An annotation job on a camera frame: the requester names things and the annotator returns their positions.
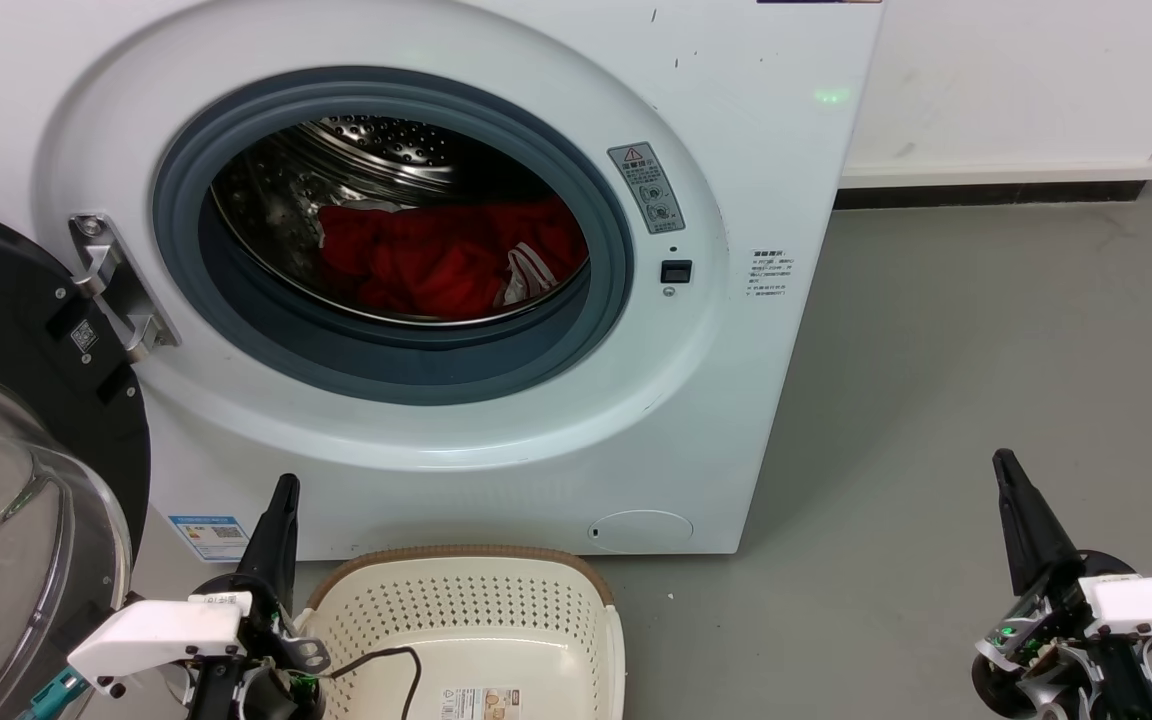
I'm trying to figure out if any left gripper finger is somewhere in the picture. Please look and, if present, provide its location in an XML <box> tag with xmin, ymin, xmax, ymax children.
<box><xmin>236</xmin><ymin>474</ymin><xmax>300</xmax><ymax>611</ymax></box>

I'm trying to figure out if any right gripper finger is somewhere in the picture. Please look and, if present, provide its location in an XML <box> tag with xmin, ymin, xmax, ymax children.
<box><xmin>993</xmin><ymin>449</ymin><xmax>1082</xmax><ymax>598</ymax></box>

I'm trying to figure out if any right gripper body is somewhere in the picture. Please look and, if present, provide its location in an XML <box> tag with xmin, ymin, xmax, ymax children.
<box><xmin>971</xmin><ymin>553</ymin><xmax>1152</xmax><ymax>720</ymax></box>

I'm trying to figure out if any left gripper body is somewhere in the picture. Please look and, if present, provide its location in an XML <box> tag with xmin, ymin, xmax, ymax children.
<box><xmin>66</xmin><ymin>575</ymin><xmax>329</xmax><ymax>720</ymax></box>

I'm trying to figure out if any red and white garment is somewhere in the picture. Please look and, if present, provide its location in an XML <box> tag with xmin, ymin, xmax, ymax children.
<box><xmin>316</xmin><ymin>197</ymin><xmax>589</xmax><ymax>321</ymax></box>

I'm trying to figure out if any printed warning label sticker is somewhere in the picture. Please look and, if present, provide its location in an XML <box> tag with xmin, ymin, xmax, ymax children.
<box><xmin>439</xmin><ymin>686</ymin><xmax>522</xmax><ymax>720</ymax></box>

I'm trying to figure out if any cream plastic laundry basket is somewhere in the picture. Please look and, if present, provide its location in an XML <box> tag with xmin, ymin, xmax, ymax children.
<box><xmin>294</xmin><ymin>545</ymin><xmax>627</xmax><ymax>720</ymax></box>

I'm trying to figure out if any stainless steel washing machine drum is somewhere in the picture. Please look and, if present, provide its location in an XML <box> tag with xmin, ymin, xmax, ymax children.
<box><xmin>211</xmin><ymin>115</ymin><xmax>592</xmax><ymax>326</ymax></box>

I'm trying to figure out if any blue energy label sticker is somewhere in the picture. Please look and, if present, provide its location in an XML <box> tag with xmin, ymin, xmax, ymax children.
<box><xmin>168</xmin><ymin>514</ymin><xmax>250</xmax><ymax>563</ymax></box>

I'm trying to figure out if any grey rubber door gasket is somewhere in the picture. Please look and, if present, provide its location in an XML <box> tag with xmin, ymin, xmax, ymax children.
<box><xmin>153</xmin><ymin>66</ymin><xmax>635</xmax><ymax>406</ymax></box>

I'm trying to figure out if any silver metal door hinge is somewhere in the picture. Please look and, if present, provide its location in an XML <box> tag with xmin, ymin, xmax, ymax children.
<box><xmin>69</xmin><ymin>212</ymin><xmax>182</xmax><ymax>363</ymax></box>

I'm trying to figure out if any white front-load washing machine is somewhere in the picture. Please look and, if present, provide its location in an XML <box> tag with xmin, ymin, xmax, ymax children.
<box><xmin>0</xmin><ymin>0</ymin><xmax>885</xmax><ymax>563</ymax></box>

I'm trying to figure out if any round white filter cover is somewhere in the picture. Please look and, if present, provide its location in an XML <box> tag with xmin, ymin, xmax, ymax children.
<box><xmin>588</xmin><ymin>510</ymin><xmax>694</xmax><ymax>553</ymax></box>

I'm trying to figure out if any grey warning sticker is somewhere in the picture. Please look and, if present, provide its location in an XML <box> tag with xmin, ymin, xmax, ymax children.
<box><xmin>607</xmin><ymin>142</ymin><xmax>685</xmax><ymax>235</ymax></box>

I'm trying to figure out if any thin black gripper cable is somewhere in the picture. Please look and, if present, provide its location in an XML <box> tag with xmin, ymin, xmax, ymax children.
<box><xmin>321</xmin><ymin>646</ymin><xmax>423</xmax><ymax>720</ymax></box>

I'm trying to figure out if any white wall baseboard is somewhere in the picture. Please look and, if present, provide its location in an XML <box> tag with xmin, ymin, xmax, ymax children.
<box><xmin>833</xmin><ymin>155</ymin><xmax>1152</xmax><ymax>211</ymax></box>

